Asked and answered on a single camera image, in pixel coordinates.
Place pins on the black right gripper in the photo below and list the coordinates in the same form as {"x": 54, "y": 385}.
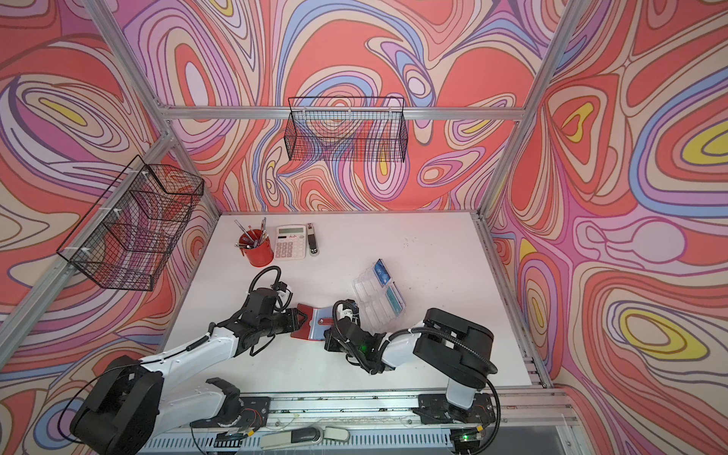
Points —
{"x": 332, "y": 341}

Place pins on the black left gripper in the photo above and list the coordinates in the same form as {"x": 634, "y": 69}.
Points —
{"x": 295, "y": 317}

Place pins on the red leather card holder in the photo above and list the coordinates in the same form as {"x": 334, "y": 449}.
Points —
{"x": 317, "y": 322}

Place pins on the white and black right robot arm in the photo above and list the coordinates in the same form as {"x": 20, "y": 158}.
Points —
{"x": 457, "y": 348}

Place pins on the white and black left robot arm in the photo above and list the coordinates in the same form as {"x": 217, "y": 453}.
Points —
{"x": 134, "y": 400}

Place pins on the clear plastic card tray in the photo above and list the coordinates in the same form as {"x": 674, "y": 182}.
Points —
{"x": 375, "y": 313}

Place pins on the teal credit card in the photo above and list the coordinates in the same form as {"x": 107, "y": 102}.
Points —
{"x": 395, "y": 299}

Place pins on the beige and black stapler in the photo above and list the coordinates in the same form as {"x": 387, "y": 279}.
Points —
{"x": 312, "y": 240}

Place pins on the red metal pen bucket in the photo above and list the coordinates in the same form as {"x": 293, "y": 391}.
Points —
{"x": 255, "y": 246}

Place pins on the pink desk calculator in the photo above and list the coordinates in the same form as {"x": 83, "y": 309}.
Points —
{"x": 290, "y": 243}

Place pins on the grey pencil in bucket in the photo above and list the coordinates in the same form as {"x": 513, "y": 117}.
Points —
{"x": 244, "y": 231}

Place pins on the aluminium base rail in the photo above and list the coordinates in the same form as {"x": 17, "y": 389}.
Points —
{"x": 532, "y": 421}

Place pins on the black wire basket on left wall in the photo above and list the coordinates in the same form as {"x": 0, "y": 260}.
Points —
{"x": 127, "y": 245}

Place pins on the black wire basket on wall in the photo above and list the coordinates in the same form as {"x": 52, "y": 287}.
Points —
{"x": 127, "y": 245}
{"x": 346, "y": 129}

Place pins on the black wire basket on back wall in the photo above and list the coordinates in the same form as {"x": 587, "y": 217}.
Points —
{"x": 346, "y": 129}

